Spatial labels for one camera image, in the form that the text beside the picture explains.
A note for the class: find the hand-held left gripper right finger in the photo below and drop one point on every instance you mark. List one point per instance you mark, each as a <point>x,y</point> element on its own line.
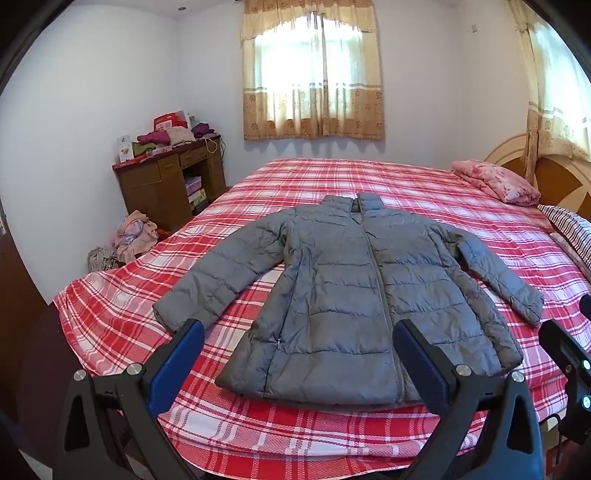
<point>418,364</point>

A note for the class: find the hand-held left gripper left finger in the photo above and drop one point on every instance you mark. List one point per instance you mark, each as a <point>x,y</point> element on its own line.
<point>183,353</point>

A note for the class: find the grey puffer jacket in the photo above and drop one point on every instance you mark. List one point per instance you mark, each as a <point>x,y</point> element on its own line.
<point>351,295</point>

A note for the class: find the pile of pink clothes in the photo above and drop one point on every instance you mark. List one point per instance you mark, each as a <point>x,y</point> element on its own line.
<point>135,235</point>

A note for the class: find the beige folded clothes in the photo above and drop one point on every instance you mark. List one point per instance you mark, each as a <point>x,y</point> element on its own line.
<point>181,136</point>

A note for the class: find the maroon folded clothes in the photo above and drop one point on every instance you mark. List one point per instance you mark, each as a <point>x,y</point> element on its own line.
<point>154,137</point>

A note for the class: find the purple folded clothes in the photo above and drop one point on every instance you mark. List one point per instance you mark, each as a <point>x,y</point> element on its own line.
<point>203,129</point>

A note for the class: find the striped pillow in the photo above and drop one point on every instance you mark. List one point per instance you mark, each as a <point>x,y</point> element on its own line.
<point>570,230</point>

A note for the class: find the brown wooden desk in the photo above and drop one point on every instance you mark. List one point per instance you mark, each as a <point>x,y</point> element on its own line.
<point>152,189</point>

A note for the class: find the wooden headboard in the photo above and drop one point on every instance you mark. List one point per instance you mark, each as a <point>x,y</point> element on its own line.
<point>561,180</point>

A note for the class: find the dark wooden door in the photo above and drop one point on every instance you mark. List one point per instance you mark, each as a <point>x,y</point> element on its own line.
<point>16,300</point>

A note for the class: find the pink floral pillow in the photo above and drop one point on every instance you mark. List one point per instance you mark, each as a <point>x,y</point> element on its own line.
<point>496,180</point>

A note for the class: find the bed with red plaid sheet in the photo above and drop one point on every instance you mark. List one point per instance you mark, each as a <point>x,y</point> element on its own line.
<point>323,180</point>

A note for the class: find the green folded cloth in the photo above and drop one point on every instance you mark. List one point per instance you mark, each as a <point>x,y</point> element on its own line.
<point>144,148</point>

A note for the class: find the small white box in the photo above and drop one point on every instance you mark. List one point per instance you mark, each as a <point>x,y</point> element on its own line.
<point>123,148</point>

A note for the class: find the red gift box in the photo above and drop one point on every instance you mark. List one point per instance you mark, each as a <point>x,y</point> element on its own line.
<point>168,121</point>

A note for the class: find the beige side curtain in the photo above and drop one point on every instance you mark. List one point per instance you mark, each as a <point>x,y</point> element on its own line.
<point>551,92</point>

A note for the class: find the beige patterned window curtain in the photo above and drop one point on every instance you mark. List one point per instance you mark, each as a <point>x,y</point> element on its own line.
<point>314,69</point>

